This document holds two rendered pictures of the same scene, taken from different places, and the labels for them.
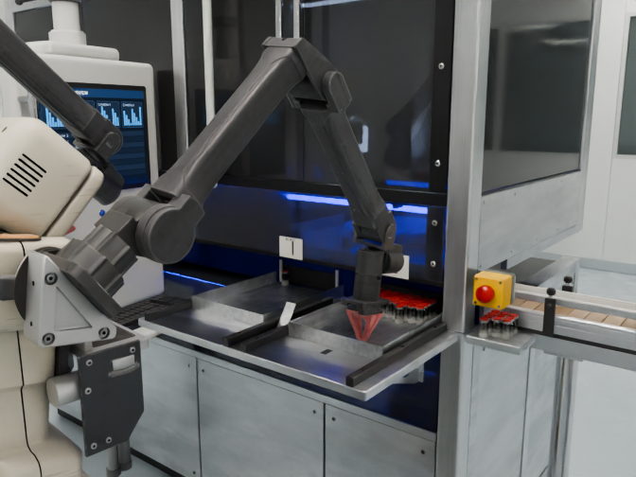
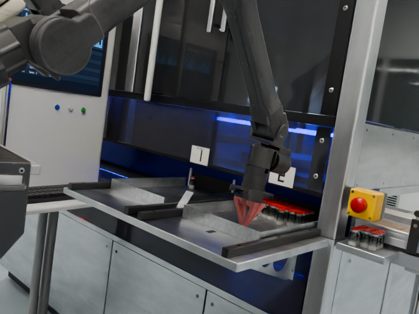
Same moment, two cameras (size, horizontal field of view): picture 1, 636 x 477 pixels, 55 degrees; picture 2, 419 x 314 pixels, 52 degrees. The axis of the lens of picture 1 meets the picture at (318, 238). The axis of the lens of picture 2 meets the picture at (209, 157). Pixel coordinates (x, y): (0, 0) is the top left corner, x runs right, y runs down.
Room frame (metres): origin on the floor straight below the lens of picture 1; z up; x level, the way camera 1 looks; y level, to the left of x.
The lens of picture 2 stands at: (0.23, -0.06, 1.17)
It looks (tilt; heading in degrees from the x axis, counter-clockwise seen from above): 6 degrees down; 4
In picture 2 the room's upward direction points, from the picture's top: 8 degrees clockwise
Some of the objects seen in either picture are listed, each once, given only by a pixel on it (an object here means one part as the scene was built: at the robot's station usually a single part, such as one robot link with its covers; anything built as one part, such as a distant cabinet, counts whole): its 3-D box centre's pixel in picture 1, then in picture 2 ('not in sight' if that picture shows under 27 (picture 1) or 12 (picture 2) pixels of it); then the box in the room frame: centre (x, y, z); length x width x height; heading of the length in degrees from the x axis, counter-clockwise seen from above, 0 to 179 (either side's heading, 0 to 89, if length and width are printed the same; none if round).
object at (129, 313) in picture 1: (130, 316); (62, 191); (1.69, 0.55, 0.82); 0.40 x 0.14 x 0.02; 151
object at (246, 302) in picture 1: (270, 296); (176, 190); (1.63, 0.13, 0.90); 0.34 x 0.26 x 0.04; 142
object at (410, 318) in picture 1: (392, 309); (275, 213); (1.49, -0.19, 0.90); 0.18 x 0.02 x 0.05; 52
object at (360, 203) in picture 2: (485, 293); (359, 205); (1.32, -0.38, 0.99); 0.04 x 0.04 x 0.04; 52
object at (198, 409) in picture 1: (277, 347); (181, 250); (2.40, 0.17, 0.44); 2.06 x 1.00 x 0.88; 52
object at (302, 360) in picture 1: (302, 325); (196, 213); (1.47, 0.04, 0.87); 0.70 x 0.48 x 0.02; 52
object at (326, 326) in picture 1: (374, 321); (257, 218); (1.42, -0.14, 0.90); 0.34 x 0.26 x 0.04; 142
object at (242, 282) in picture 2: (177, 309); (105, 200); (2.02, 0.49, 0.73); 1.98 x 0.01 x 0.25; 52
